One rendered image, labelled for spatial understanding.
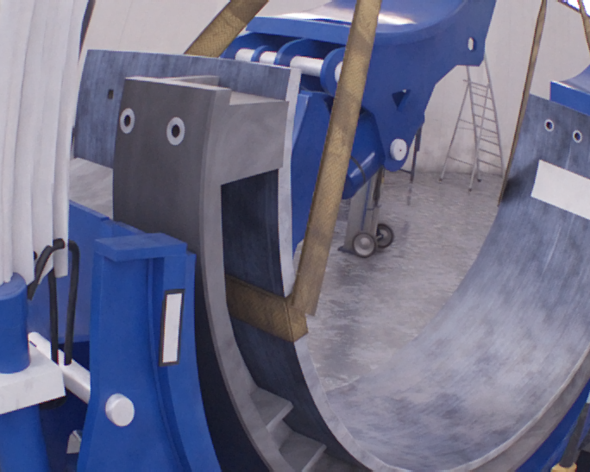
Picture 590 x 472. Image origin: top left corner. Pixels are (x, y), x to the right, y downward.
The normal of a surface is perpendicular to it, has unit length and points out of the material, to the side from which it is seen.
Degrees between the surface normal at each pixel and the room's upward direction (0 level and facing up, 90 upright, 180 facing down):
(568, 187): 75
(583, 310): 45
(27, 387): 90
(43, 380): 90
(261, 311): 115
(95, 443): 90
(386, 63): 90
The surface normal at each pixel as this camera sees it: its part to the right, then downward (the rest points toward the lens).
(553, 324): -0.36, -0.64
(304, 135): 0.75, 0.26
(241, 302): -0.66, 0.47
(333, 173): 0.88, 0.11
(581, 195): -0.60, -0.19
